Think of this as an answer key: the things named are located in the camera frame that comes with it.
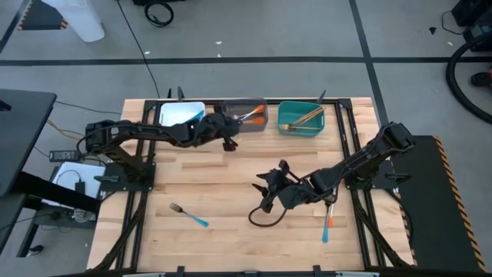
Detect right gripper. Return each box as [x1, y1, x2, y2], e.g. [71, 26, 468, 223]
[251, 160, 322, 213]

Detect black equipment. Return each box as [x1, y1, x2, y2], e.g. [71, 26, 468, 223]
[441, 0, 492, 53]

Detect thin black floor cable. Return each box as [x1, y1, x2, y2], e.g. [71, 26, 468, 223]
[53, 100, 122, 115]

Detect coiled black cable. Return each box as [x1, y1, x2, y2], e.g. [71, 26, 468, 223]
[144, 2, 175, 28]

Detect dark grey desk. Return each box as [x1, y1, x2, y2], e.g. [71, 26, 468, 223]
[0, 88, 101, 259]

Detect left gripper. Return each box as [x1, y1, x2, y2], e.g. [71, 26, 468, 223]
[194, 112, 240, 152]

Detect large black hazard-striped mat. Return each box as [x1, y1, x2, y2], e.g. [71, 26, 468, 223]
[384, 134, 488, 273]

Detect teal plastic bin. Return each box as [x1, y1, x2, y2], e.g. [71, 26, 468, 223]
[276, 100, 327, 138]

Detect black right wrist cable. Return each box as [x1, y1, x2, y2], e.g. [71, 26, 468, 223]
[248, 205, 289, 229]

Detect yellow floor cable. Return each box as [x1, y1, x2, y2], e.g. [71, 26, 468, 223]
[45, 118, 84, 139]

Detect white plastic bin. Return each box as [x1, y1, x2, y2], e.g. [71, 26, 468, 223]
[158, 100, 207, 136]

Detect black power brick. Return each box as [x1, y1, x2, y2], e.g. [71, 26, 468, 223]
[48, 149, 81, 162]

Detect small black hazard-striped mat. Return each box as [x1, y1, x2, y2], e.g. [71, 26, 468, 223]
[17, 0, 69, 31]

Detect thick black hose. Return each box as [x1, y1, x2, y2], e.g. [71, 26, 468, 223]
[445, 32, 492, 126]

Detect black metal table frame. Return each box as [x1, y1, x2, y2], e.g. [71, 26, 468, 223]
[90, 98, 418, 277]

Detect white plastic object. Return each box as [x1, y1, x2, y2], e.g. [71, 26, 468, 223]
[41, 0, 105, 43]

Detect grey translucent plastic bin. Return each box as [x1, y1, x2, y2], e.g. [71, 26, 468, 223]
[222, 98, 269, 134]

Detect black object with orange mark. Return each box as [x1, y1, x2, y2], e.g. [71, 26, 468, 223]
[470, 71, 492, 88]

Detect long black floor cable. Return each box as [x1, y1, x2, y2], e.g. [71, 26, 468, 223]
[115, 0, 161, 99]

